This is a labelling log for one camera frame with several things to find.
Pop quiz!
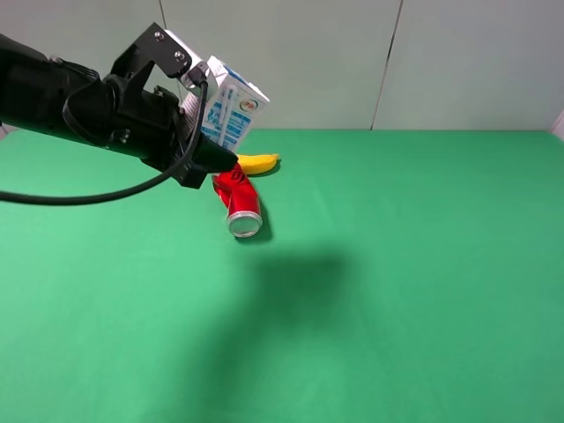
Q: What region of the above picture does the crushed red soda can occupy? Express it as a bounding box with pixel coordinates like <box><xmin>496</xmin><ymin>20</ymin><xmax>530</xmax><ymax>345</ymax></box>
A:
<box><xmin>212</xmin><ymin>164</ymin><xmax>263</xmax><ymax>238</ymax></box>

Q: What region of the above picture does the yellow banana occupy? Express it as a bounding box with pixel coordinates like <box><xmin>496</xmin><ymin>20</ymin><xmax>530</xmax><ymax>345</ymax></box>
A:
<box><xmin>237</xmin><ymin>154</ymin><xmax>279</xmax><ymax>175</ymax></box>

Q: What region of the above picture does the white blue milk carton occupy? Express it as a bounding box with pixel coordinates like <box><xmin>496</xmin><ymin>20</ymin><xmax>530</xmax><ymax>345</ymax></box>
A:
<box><xmin>190</xmin><ymin>52</ymin><xmax>270</xmax><ymax>152</ymax></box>

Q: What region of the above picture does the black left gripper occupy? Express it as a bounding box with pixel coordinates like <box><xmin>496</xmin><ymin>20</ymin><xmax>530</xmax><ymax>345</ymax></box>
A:
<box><xmin>65</xmin><ymin>23</ymin><xmax>237</xmax><ymax>189</ymax></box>

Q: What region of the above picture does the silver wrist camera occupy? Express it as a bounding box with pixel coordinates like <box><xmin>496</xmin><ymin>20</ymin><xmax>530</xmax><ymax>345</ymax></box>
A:
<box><xmin>166</xmin><ymin>29</ymin><xmax>218</xmax><ymax>100</ymax></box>

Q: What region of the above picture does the black cable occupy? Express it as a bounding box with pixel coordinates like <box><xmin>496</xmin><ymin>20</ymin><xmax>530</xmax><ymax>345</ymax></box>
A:
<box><xmin>0</xmin><ymin>70</ymin><xmax>210</xmax><ymax>206</ymax></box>

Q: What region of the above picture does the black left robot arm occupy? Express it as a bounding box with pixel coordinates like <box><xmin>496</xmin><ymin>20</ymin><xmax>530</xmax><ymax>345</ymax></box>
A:
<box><xmin>1</xmin><ymin>23</ymin><xmax>237</xmax><ymax>189</ymax></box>

